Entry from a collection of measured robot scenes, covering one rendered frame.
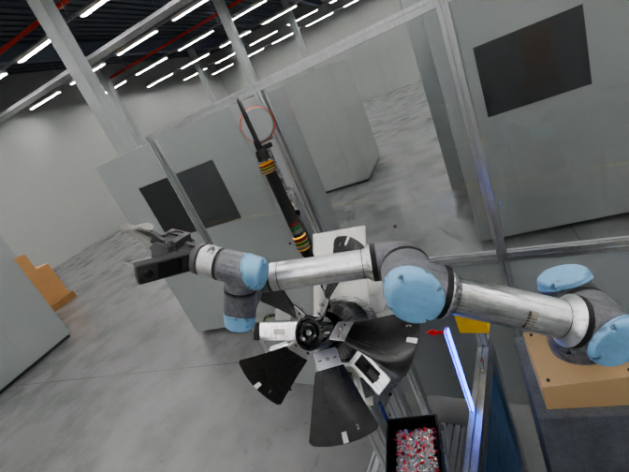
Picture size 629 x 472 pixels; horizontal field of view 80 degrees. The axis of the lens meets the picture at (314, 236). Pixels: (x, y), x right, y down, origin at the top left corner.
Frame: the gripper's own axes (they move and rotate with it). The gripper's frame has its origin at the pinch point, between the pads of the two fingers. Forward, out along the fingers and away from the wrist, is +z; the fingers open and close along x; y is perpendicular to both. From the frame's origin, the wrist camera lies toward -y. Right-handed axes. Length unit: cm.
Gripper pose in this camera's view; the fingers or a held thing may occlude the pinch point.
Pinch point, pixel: (123, 245)
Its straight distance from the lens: 99.8
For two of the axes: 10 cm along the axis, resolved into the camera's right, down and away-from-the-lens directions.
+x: 0.8, -9.0, -4.2
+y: 2.8, -3.8, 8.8
